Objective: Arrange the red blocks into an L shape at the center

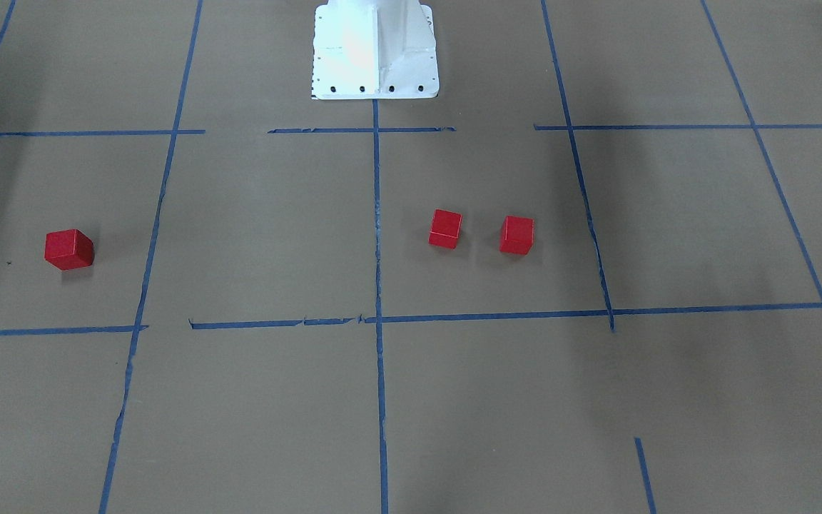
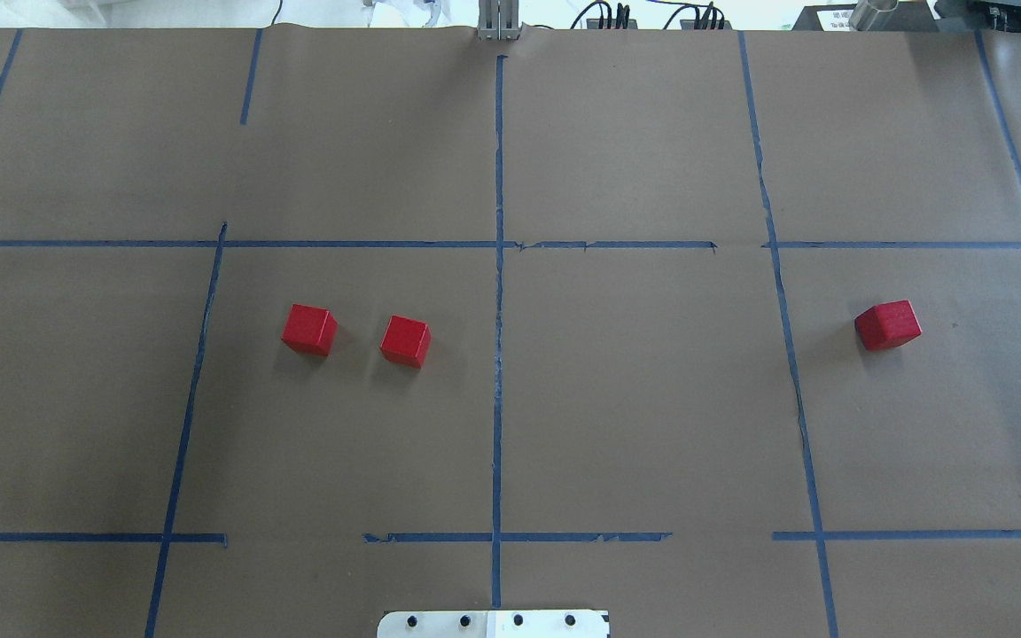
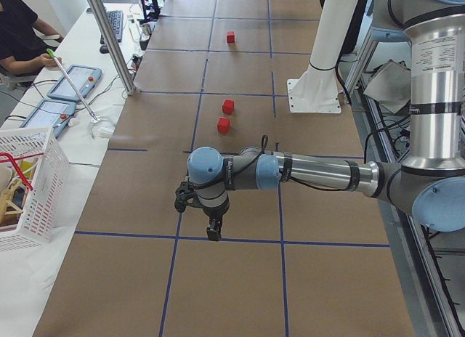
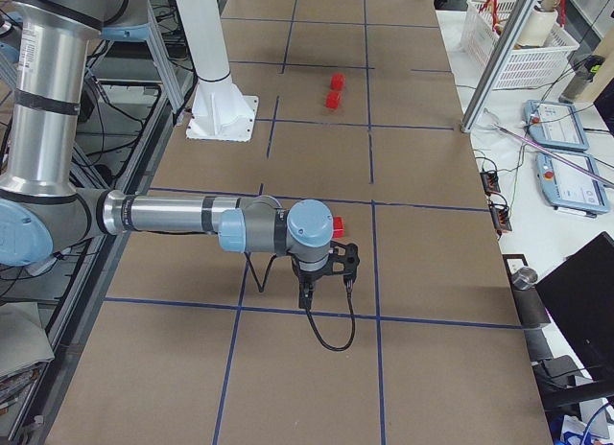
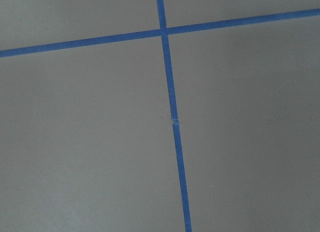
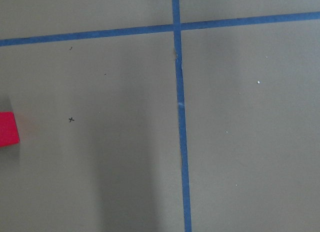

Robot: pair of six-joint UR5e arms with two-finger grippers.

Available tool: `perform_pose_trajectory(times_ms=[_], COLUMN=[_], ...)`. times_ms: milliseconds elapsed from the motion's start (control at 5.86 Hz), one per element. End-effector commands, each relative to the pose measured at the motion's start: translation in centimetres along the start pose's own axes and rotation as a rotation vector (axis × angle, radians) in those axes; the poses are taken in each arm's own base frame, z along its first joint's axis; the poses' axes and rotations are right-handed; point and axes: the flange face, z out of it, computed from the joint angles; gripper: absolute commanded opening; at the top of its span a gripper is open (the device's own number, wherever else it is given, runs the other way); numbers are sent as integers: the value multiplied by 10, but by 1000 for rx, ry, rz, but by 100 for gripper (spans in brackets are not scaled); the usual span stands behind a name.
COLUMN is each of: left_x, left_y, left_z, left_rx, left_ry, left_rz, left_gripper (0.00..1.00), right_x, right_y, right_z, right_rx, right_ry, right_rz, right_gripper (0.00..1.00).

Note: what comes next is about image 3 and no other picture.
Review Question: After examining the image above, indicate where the long reaching stick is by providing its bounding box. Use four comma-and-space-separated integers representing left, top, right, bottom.
46, 48, 104, 123

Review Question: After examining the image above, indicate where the seated person black shirt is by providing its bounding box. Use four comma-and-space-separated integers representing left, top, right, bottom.
1, 0, 59, 76

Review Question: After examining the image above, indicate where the white plastic basket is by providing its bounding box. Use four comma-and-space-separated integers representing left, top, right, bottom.
1, 128, 69, 251

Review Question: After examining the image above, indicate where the small metal cup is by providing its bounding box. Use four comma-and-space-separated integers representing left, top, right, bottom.
140, 23, 152, 42

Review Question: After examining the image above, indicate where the blue teach pendant near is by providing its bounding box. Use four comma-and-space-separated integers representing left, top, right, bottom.
20, 99, 76, 137

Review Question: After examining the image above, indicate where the red block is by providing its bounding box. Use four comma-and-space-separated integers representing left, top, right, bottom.
217, 117, 230, 134
222, 99, 235, 115
226, 31, 235, 44

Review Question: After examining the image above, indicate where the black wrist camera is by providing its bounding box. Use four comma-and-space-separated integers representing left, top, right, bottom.
174, 181, 202, 214

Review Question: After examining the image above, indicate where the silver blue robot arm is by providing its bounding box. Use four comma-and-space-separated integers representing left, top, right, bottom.
174, 0, 464, 241

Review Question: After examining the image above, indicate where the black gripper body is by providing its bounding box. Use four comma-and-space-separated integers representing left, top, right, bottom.
198, 191, 230, 221

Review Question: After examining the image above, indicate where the black keyboard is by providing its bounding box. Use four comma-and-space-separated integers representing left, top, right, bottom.
106, 10, 124, 42

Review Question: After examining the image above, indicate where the aluminium frame post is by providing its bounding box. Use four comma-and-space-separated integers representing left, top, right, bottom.
87, 0, 136, 96

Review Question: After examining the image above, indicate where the white camera pole base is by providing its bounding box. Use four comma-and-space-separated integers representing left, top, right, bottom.
287, 0, 366, 114

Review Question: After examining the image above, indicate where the grey cloth under table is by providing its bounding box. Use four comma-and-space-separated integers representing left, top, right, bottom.
363, 60, 411, 113

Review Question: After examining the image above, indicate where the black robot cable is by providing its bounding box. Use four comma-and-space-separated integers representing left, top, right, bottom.
232, 134, 291, 182

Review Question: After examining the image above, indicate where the blue teach pendant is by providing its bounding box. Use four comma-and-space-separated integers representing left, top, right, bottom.
20, 99, 76, 137
47, 64, 102, 102

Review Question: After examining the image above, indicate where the blue teach pendant far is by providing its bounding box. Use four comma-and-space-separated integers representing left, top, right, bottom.
47, 64, 102, 102

